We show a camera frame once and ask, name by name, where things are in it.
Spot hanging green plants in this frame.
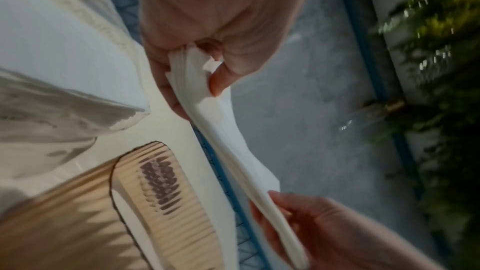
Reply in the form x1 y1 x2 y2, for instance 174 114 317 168
357 0 480 270

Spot clear tube with brass end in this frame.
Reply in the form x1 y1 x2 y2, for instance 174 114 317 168
337 98 408 133

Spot blue planter base rail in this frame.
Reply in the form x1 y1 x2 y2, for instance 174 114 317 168
331 0 457 270

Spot cat print tissue pack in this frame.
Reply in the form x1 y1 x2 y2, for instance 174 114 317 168
0 0 153 180

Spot person's left hand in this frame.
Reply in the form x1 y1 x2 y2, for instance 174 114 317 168
137 0 324 120

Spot orange transparent tissue box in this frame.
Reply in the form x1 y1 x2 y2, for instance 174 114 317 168
0 141 226 270

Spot person's right hand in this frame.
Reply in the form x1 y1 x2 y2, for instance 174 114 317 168
250 190 447 270

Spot white tissue bundle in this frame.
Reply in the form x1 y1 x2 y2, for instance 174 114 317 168
166 44 311 270

